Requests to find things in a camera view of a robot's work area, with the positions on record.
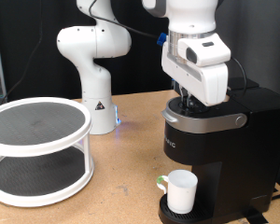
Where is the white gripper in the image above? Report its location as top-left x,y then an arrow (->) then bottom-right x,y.
161,41 -> 231,109

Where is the black Keurig coffee machine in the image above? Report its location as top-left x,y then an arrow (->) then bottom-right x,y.
158,87 -> 280,224

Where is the white mug green-taped handle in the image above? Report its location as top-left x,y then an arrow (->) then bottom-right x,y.
156,169 -> 199,215

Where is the dark grey partition panel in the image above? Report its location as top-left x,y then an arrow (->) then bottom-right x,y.
214,0 -> 280,101

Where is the black curtain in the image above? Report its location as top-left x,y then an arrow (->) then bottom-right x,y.
0,0 -> 178,102

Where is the white two-tier turntable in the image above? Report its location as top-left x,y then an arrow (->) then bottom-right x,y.
0,96 -> 94,208

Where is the black camera cable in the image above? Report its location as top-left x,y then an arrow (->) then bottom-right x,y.
88,0 -> 247,101

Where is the thin black hanging cable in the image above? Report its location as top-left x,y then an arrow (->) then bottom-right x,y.
3,0 -> 44,101

